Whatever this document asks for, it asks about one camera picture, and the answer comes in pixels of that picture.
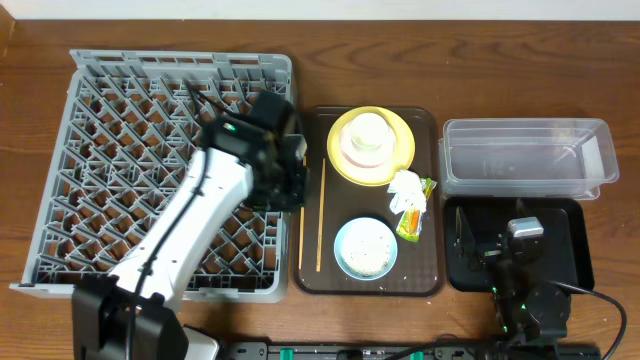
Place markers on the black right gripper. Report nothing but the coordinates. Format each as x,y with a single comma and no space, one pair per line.
488,253

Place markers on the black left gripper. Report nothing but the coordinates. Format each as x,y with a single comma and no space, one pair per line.
288,181

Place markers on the wooden chopstick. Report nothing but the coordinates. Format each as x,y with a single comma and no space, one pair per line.
301,237
321,217

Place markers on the yellow orange snack wrapper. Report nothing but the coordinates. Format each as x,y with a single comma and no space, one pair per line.
410,224

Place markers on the white napkin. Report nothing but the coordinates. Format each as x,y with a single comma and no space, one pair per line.
408,191

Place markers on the light blue bowl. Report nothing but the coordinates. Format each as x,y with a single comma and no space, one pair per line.
373,225

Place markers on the rice and food scraps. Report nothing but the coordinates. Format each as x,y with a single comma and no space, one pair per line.
364,252

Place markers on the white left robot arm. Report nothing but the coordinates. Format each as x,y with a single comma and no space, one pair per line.
253,159

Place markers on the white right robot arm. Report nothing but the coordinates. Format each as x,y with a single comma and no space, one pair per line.
531,311

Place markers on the black waste tray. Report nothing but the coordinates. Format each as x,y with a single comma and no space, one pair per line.
566,257

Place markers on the clear plastic waste bin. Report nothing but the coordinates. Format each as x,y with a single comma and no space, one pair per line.
527,157

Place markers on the brown plastic serving tray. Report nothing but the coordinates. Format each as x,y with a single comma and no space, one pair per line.
419,268

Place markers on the yellow plate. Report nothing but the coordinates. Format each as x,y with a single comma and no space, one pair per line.
377,176

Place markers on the white cup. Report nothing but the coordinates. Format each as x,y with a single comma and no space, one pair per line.
369,131

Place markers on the grey plastic dish rack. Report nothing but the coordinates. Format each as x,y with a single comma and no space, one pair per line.
124,144

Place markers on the black rail with green clips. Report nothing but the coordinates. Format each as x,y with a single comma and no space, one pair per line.
444,350

